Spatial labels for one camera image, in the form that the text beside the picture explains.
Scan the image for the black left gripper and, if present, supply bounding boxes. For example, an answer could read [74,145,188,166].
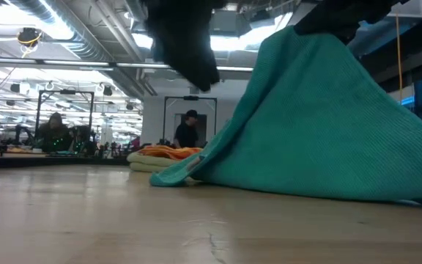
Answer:
[143,0,230,92]

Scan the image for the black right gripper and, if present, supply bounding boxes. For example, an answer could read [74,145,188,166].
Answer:
[294,0,410,45]

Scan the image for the orange microfiber towel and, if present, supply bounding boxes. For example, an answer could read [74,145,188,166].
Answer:
[137,144,204,161]

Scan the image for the teal microfiber towel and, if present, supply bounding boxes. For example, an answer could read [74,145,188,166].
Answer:
[149,24,422,207]

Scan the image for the pale green towel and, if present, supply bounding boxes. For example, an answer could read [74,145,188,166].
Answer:
[125,150,182,174]

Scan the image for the long ceiling light tube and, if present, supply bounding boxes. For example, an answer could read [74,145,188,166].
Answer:
[115,62,254,73]
[0,56,119,71]

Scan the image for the bright ceiling light panel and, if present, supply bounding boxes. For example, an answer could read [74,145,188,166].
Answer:
[132,14,292,52]

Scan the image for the person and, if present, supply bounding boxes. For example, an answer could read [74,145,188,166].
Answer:
[36,111,72,153]
[173,109,200,150]

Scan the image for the white ceiling air unit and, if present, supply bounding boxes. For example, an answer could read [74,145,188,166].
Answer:
[386,0,422,18]

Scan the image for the black background robot arms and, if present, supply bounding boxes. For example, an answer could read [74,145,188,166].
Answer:
[70,124,98,155]

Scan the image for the black background rig frame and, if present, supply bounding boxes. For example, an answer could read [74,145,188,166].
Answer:
[162,95,218,142]
[34,89,95,144]

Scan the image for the yellow hanging cable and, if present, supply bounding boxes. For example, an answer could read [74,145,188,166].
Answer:
[395,14,404,103]

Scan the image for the silver ventilation duct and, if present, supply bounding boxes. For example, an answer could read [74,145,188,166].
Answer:
[7,0,144,107]

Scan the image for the black ceiling cable reel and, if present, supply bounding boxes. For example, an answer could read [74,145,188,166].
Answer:
[16,27,44,49]

